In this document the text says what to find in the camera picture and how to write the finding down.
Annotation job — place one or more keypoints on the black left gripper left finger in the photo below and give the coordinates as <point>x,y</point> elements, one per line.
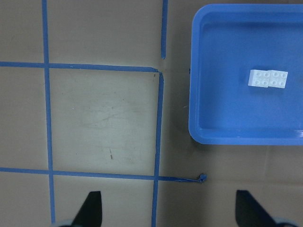
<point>90,213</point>

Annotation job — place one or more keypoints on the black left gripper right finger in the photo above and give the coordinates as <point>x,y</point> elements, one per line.
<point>249,213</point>

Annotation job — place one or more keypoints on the white block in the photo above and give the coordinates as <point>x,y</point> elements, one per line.
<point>259,78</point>
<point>278,78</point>

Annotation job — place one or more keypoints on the blue plastic tray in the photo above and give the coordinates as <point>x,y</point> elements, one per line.
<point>229,40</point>

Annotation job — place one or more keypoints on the brown paper table cover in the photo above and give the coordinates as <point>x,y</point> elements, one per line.
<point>94,97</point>

